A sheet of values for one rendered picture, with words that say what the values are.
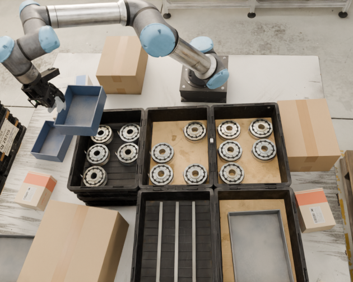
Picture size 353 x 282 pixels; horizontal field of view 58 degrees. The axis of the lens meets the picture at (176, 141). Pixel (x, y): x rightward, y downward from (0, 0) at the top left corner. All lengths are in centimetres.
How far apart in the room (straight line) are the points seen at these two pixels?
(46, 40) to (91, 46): 221
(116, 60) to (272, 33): 177
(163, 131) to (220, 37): 177
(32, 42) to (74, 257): 77
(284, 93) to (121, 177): 97
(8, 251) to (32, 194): 26
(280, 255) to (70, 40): 281
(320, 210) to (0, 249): 140
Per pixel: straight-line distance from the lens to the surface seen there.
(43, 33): 111
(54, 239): 137
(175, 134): 149
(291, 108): 156
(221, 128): 146
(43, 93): 123
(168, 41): 118
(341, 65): 305
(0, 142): 236
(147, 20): 119
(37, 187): 163
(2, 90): 332
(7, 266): 166
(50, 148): 180
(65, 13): 122
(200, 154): 143
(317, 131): 152
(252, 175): 139
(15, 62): 114
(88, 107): 138
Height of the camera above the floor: 210
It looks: 59 degrees down
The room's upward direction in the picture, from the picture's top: 11 degrees counter-clockwise
